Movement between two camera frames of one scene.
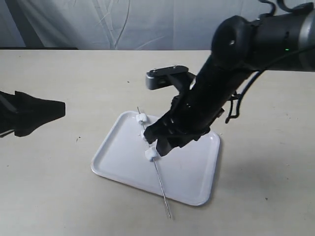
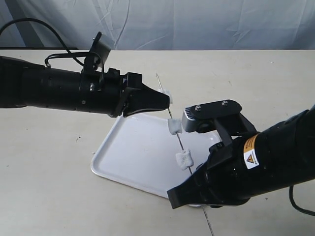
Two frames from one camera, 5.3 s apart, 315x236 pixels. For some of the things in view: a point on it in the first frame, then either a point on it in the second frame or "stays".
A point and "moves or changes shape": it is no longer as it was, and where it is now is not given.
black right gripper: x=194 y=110 → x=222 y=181
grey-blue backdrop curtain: x=117 y=24 stays
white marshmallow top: x=141 y=117 → x=167 y=93
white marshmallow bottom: x=151 y=153 → x=184 y=159
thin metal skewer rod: x=158 y=178 → x=181 y=147
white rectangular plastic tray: x=188 y=173 stays
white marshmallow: x=142 y=136 moves or changes shape
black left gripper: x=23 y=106 → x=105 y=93
